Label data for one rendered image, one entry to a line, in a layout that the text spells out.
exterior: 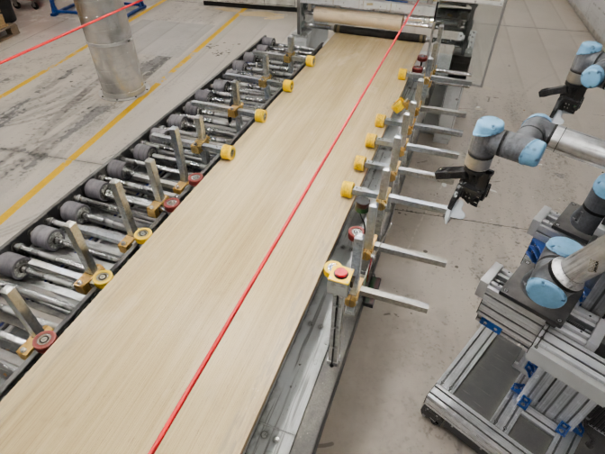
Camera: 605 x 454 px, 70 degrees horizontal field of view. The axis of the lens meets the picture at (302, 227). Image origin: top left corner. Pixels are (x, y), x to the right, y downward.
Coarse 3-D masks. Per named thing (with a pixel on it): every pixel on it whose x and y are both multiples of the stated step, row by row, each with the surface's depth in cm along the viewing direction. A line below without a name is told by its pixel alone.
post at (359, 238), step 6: (360, 234) 162; (354, 240) 162; (360, 240) 161; (354, 246) 164; (360, 246) 163; (354, 252) 166; (360, 252) 165; (354, 258) 168; (360, 258) 167; (354, 264) 170; (360, 264) 171; (354, 270) 173; (360, 270) 176; (354, 288) 180; (354, 294) 182; (354, 306) 187
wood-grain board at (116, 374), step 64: (320, 64) 347; (384, 64) 347; (256, 128) 272; (320, 128) 272; (384, 128) 272; (192, 192) 224; (256, 192) 224; (320, 192) 224; (192, 256) 190; (256, 256) 190; (320, 256) 190; (128, 320) 165; (192, 320) 165; (256, 320) 165; (64, 384) 146; (128, 384) 146; (256, 384) 146; (0, 448) 131; (64, 448) 131; (128, 448) 131; (192, 448) 131
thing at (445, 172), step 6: (438, 168) 142; (444, 168) 140; (450, 168) 140; (456, 168) 138; (462, 168) 136; (438, 174) 141; (444, 174) 139; (450, 174) 138; (456, 174) 136; (462, 174) 135
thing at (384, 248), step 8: (376, 248) 201; (384, 248) 199; (392, 248) 199; (400, 248) 199; (400, 256) 199; (408, 256) 197; (416, 256) 196; (424, 256) 195; (432, 256) 195; (432, 264) 195; (440, 264) 194
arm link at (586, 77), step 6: (594, 66) 156; (600, 66) 156; (582, 72) 158; (588, 72) 156; (594, 72) 155; (600, 72) 154; (582, 78) 158; (588, 78) 157; (594, 78) 156; (600, 78) 154; (582, 84) 159; (588, 84) 158; (594, 84) 156; (600, 84) 157
